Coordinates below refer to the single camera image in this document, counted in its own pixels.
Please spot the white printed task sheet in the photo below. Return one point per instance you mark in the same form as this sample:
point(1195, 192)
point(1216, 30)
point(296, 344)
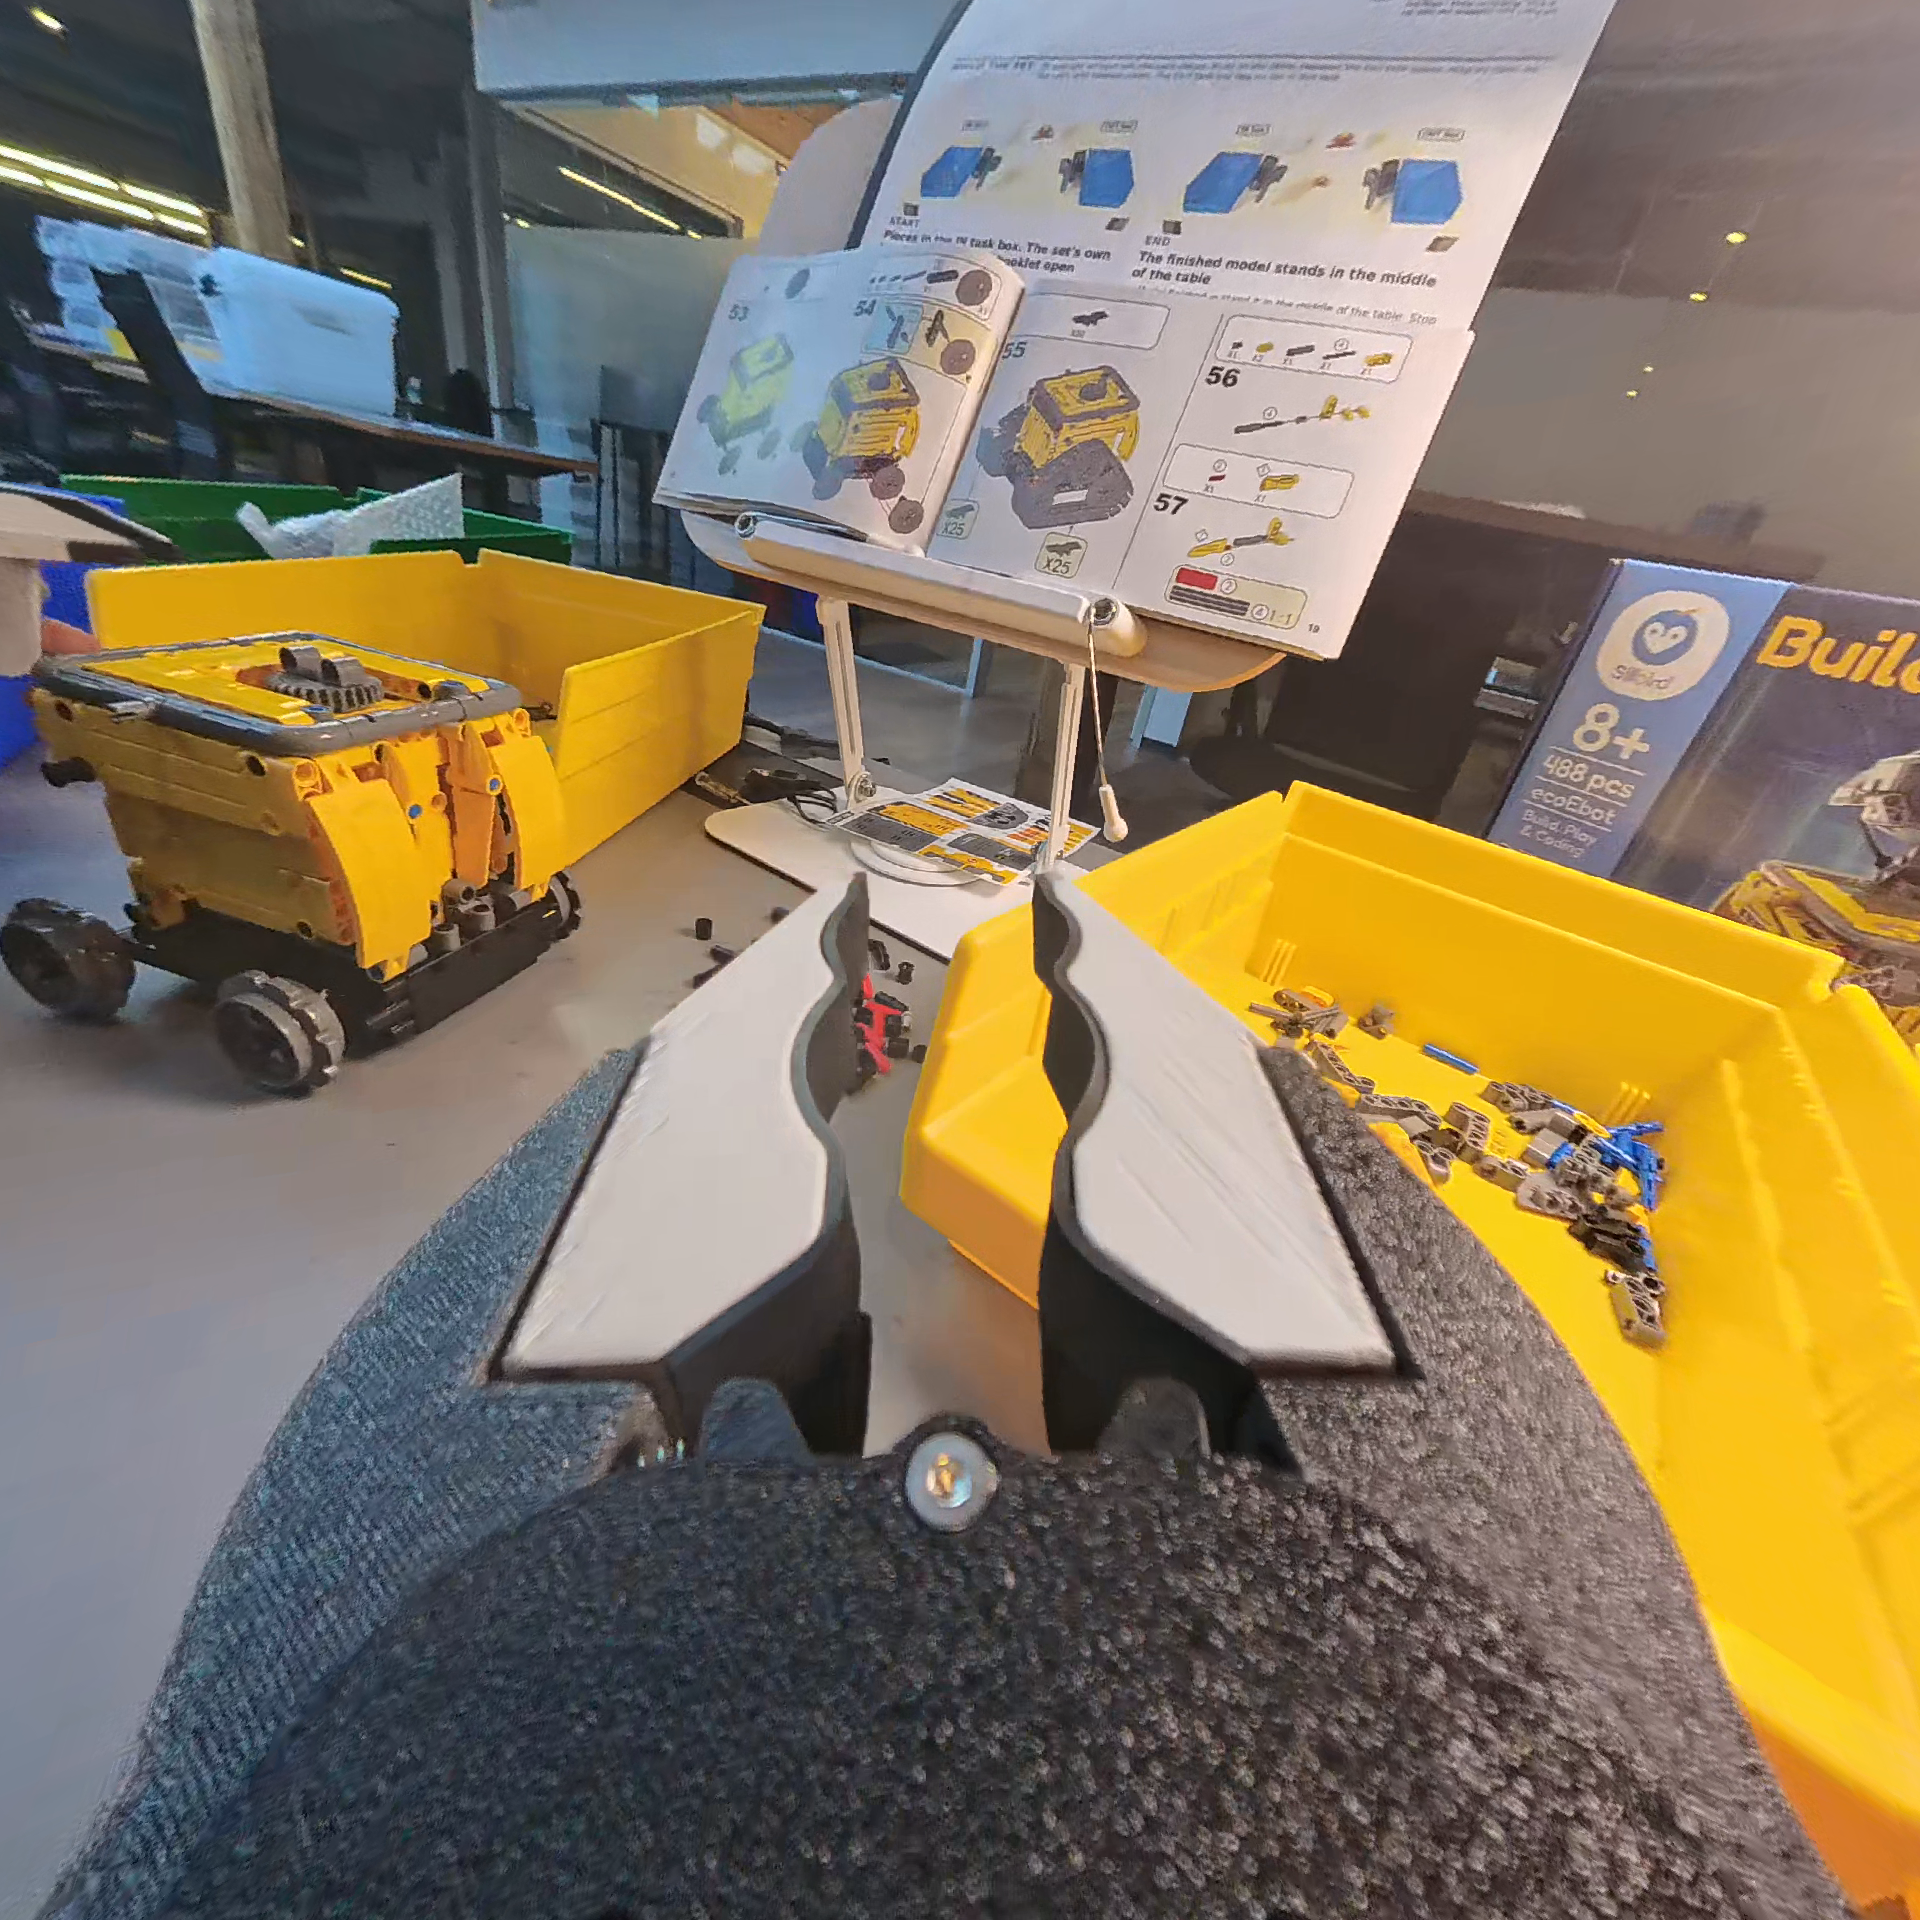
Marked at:
point(1276, 90)

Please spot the yellow black toy brick vehicle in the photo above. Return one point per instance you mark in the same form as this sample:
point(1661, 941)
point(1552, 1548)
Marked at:
point(225, 810)

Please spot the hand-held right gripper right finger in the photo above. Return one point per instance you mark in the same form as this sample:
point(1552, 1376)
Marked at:
point(1215, 1200)

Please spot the grey desk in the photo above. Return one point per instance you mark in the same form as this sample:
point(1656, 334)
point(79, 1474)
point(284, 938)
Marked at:
point(300, 1275)

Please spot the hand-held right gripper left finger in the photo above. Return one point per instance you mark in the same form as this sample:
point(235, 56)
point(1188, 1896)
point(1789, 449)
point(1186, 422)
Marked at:
point(690, 1184)

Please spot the yellow plastic storage bin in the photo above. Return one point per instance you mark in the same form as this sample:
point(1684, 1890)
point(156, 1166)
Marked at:
point(1769, 1349)
point(645, 674)

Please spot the blue plastic crate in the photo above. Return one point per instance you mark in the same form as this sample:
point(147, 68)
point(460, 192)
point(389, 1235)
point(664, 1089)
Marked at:
point(66, 592)

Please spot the green plastic bin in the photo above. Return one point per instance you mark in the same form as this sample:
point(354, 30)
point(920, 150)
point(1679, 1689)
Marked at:
point(195, 516)

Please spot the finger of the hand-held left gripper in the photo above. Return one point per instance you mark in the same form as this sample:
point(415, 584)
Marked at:
point(76, 524)

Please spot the background table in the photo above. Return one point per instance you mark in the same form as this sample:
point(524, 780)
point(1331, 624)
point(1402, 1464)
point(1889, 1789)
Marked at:
point(450, 437)

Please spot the blue toy kit box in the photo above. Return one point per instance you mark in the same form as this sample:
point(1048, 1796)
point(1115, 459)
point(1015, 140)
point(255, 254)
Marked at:
point(1680, 780)

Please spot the white cooler box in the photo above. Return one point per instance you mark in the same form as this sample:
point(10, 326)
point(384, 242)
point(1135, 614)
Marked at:
point(300, 329)

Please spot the clear plastic wrap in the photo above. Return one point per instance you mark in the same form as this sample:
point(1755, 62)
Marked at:
point(376, 516)

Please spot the printed sticker sheet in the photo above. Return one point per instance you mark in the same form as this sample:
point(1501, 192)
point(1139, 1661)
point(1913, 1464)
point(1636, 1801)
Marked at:
point(931, 820)

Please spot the heap of grey brick parts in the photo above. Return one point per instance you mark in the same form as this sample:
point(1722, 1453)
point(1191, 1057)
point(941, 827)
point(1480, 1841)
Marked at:
point(1575, 1184)

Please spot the white book stand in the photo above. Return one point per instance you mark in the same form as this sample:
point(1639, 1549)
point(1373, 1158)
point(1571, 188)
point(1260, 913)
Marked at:
point(931, 585)

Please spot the pile of red black pins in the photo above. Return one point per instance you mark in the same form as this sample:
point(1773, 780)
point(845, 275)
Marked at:
point(884, 1027)

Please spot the white instruction booklet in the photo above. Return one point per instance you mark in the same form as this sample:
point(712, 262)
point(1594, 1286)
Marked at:
point(1276, 451)

